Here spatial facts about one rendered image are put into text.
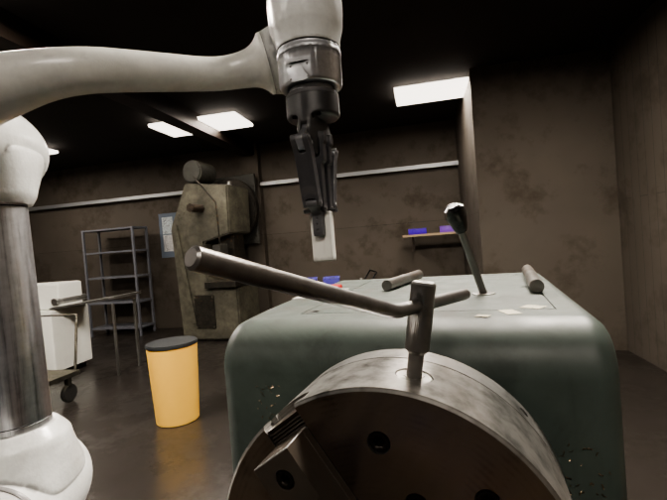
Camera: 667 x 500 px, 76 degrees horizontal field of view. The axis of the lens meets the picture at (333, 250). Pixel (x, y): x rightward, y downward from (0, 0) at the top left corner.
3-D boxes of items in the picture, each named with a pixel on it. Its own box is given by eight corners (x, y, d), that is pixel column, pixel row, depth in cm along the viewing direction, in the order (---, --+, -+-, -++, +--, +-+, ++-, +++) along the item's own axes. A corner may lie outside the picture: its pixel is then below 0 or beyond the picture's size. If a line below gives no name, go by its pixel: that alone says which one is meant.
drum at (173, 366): (213, 410, 365) (206, 335, 363) (183, 432, 326) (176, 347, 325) (174, 408, 377) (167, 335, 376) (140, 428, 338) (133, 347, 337)
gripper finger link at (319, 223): (324, 198, 60) (316, 197, 57) (326, 235, 60) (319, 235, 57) (314, 200, 61) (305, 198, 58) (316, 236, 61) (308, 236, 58)
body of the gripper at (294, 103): (299, 105, 66) (304, 166, 66) (274, 88, 58) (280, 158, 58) (345, 96, 63) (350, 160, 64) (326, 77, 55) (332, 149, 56)
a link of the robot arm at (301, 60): (264, 47, 58) (268, 91, 58) (328, 31, 55) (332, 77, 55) (292, 70, 66) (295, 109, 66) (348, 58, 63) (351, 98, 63)
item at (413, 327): (406, 399, 40) (418, 279, 39) (427, 407, 39) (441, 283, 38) (394, 406, 39) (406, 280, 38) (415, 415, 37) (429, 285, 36)
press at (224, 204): (287, 325, 717) (273, 162, 711) (259, 344, 597) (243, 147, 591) (208, 328, 746) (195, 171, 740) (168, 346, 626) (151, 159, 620)
